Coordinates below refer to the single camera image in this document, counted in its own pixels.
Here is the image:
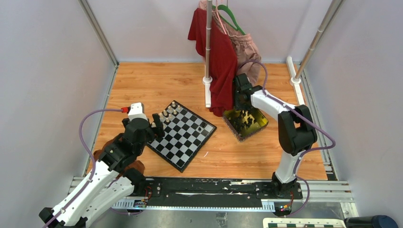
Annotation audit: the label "white centre rack foot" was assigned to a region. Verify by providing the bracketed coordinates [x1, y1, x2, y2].
[202, 76, 212, 108]

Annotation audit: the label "green white chessboard box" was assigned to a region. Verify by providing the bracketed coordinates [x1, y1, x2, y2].
[262, 218, 346, 228]

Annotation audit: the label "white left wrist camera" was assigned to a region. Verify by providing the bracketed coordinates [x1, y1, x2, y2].
[128, 102, 148, 121]

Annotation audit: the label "cream chess pieces row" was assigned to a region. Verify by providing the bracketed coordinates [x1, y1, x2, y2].
[157, 101, 184, 129]

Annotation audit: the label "silver right rack pole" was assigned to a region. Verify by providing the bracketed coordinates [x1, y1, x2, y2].
[294, 0, 344, 82]

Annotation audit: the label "brown crumpled cloth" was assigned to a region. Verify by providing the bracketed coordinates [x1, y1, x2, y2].
[93, 139, 145, 179]

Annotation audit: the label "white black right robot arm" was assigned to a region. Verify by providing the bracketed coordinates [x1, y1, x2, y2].
[234, 74, 317, 199]

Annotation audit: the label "white right rack foot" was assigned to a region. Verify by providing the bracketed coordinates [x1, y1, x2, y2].
[286, 56, 305, 105]

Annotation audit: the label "yellow metal tin tray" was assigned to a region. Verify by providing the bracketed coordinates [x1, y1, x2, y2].
[222, 108, 269, 142]

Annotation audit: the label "dark blue cylinder object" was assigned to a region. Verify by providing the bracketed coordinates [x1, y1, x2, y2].
[344, 215, 399, 228]

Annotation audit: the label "black chess pieces in tin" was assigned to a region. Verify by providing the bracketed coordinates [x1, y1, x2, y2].
[230, 110, 257, 132]

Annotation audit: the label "pink hanging garment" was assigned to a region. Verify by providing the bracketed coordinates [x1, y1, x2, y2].
[212, 13, 261, 85]

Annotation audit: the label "dark red hanging shirt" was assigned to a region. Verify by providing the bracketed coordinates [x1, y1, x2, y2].
[188, 8, 238, 117]

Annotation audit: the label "white rack foot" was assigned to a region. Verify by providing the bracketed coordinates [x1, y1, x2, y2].
[202, 76, 212, 108]
[286, 56, 305, 105]

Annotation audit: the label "black white chessboard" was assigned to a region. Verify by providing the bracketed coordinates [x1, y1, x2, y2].
[147, 100, 217, 172]

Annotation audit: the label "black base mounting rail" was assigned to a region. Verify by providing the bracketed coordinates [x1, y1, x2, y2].
[131, 177, 303, 210]

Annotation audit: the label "silver rack pole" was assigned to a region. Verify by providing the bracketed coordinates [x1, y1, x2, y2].
[204, 0, 212, 83]
[294, 0, 344, 82]

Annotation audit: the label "silver centre rack pole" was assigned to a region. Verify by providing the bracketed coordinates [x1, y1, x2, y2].
[204, 0, 212, 83]

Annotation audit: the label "green clothes hanger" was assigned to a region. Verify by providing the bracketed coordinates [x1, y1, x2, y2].
[212, 3, 246, 35]

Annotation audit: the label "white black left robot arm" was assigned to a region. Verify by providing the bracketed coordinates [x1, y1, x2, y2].
[39, 114, 164, 228]

